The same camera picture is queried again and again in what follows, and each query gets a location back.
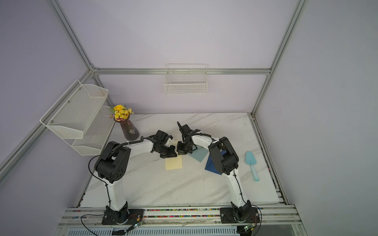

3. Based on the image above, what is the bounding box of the dark blue envelope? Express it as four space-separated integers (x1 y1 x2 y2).
205 152 225 175

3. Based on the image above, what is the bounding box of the white mesh two-tier shelf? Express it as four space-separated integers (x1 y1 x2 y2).
40 80 115 156

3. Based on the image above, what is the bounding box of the light teal envelope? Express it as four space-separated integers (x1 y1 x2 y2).
188 146 209 162

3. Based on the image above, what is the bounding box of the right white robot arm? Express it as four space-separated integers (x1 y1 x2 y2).
177 123 253 223

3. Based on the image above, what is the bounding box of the aluminium mounting rail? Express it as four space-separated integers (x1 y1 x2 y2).
54 205 307 236

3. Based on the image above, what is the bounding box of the white wire wall basket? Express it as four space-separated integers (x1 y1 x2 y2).
164 64 208 95

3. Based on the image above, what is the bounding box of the small teal plastic tool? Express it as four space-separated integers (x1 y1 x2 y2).
245 151 260 182

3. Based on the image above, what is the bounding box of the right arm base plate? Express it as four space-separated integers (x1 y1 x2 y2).
220 207 260 224

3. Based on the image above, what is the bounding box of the purple ribbed glass vase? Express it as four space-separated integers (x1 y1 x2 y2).
119 119 139 141

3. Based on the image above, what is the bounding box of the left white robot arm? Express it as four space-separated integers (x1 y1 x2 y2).
94 130 177 212

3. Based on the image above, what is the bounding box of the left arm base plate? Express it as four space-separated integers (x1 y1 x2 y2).
101 209 144 225

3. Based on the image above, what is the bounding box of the yellow flower bouquet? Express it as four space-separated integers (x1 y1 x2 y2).
110 105 134 122

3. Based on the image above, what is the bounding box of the pale yellow envelope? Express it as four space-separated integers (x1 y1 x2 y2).
165 155 183 170

